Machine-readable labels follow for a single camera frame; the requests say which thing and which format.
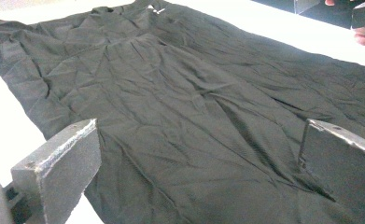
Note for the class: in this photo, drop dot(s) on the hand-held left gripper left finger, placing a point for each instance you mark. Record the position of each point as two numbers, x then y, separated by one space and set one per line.
62 168

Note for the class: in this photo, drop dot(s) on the black garment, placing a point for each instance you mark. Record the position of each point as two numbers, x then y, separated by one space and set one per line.
186 109

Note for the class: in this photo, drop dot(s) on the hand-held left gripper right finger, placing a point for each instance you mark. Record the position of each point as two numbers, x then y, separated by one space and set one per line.
345 174

